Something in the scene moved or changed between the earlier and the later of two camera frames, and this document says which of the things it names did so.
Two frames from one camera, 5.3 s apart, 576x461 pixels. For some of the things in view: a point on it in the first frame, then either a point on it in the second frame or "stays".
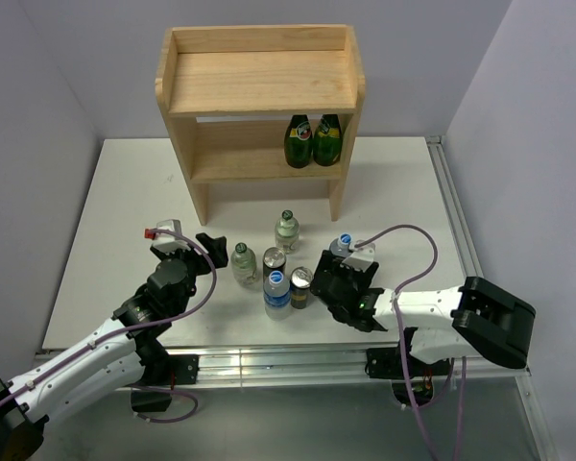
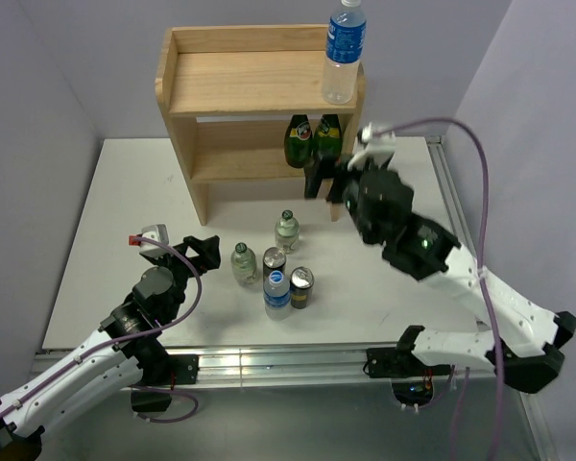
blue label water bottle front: (276, 294) stays
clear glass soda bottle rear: (287, 232) stays
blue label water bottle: (340, 247) -> (345, 51)
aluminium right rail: (471, 268) stays
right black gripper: (334, 263) -> (315, 176)
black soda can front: (300, 281) stays
